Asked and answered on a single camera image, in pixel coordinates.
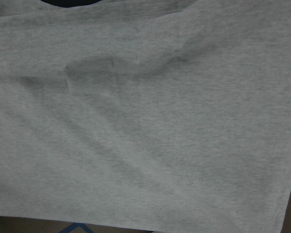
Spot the grey cartoon print t-shirt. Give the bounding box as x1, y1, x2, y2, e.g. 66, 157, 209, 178
0, 0, 291, 233

